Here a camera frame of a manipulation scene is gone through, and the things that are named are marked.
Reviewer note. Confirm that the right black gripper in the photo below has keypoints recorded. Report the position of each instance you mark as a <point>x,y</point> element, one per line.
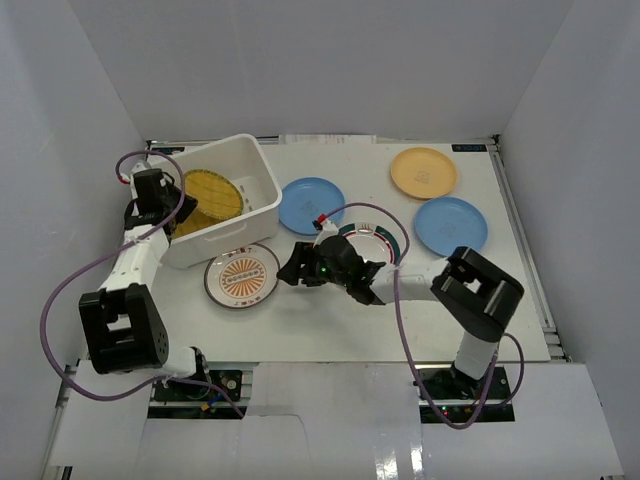
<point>303,254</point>

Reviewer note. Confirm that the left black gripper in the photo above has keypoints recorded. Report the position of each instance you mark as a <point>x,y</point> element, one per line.
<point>176,210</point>

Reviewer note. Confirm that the round bamboo tray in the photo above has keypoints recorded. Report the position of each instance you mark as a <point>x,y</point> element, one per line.
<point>218,200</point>

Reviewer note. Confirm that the orange sunburst pattern plate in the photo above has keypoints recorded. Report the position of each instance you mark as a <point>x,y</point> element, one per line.
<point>242,278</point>

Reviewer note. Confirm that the blue plate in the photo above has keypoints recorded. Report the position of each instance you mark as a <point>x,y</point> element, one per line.
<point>304,200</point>
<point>445,223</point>

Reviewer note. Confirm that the green rimmed white plate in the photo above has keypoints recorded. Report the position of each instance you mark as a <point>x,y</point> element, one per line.
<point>371,241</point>

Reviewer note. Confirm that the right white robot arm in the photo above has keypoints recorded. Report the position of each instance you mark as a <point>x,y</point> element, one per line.
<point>480,296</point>

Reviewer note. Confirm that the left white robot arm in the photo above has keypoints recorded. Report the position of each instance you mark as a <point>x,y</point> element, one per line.
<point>122,325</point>

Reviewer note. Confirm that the white plastic bin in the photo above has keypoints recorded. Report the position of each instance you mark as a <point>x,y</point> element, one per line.
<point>241,160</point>

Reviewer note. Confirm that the papers at back edge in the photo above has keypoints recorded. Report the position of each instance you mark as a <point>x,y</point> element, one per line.
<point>326,139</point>

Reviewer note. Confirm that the yellow orange plate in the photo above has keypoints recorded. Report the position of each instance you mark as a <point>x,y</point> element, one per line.
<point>423,173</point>

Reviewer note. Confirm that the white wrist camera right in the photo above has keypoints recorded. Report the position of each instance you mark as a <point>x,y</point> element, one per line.
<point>325,228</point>

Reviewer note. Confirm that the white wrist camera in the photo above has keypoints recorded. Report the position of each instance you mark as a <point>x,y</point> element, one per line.
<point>128,178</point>
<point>325,228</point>

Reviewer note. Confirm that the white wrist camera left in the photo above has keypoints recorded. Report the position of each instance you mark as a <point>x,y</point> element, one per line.
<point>128,178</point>

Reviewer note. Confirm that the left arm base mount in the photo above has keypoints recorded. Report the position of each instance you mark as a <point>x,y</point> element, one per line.
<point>221,394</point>

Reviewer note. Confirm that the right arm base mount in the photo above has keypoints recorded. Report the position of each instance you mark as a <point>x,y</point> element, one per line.
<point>458,402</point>

